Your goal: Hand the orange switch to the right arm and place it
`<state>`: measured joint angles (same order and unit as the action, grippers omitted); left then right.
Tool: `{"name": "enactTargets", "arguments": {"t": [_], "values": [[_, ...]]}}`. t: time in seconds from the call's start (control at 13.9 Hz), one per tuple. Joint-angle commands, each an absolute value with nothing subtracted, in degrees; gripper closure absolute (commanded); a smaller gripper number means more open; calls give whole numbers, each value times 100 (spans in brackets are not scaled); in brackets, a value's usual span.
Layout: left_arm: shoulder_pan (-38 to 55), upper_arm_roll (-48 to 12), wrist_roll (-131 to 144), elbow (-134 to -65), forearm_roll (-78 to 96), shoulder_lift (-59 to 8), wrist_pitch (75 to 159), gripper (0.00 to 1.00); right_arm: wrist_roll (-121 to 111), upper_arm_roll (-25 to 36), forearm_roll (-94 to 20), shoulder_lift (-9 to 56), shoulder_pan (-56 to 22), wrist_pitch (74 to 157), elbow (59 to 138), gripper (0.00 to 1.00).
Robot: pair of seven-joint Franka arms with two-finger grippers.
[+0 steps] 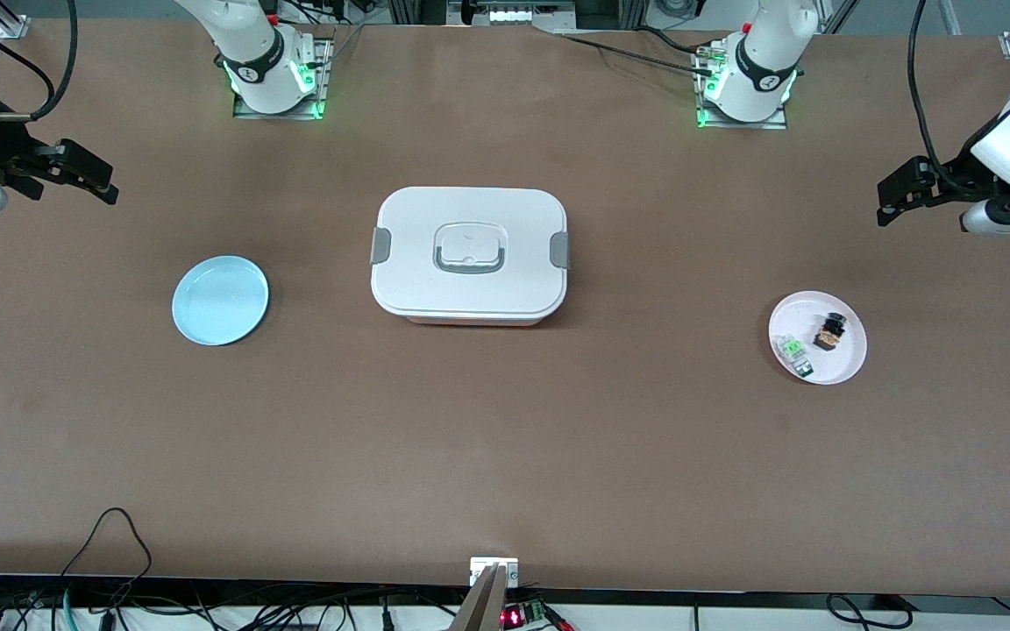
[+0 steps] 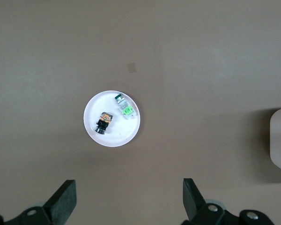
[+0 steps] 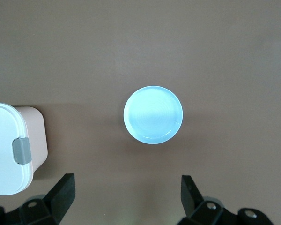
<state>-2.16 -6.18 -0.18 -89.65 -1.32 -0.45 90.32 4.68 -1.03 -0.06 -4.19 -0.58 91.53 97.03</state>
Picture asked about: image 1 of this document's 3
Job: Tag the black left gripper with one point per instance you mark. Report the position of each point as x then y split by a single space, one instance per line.
954 176

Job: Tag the orange and black switch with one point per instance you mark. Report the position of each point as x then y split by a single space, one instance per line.
829 333

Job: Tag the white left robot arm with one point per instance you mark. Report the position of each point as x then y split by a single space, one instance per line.
759 61

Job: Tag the pink round plate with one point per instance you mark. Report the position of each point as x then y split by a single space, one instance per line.
838 364

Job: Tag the light blue round plate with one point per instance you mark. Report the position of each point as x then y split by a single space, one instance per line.
220 301

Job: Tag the white lidded lunch box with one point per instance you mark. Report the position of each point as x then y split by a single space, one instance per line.
470 289

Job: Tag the circuit board with red display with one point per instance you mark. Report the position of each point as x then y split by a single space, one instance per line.
518 616

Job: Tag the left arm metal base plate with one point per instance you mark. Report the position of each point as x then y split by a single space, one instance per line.
777 123

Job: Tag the green and clear switch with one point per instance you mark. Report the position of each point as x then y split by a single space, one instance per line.
794 355

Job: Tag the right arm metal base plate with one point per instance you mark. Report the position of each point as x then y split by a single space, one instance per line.
327 66

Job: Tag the white metal table bracket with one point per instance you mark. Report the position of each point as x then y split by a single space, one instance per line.
480 566

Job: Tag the grey camera mount bar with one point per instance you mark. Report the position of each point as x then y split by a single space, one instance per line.
480 605

